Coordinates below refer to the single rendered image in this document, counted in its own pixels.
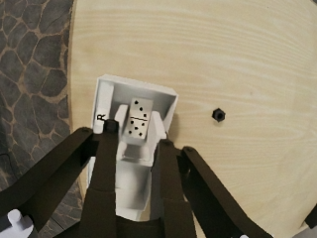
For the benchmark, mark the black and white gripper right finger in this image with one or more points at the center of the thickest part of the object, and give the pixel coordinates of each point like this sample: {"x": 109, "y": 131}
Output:
{"x": 216, "y": 210}

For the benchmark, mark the white rack of bins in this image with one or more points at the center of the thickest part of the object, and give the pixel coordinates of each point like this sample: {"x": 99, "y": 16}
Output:
{"x": 133, "y": 182}

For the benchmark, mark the black hex nut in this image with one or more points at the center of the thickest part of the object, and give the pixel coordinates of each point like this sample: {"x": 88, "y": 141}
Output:
{"x": 218, "y": 114}

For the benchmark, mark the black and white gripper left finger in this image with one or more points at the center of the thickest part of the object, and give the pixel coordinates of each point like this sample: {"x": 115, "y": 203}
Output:
{"x": 27, "y": 205}

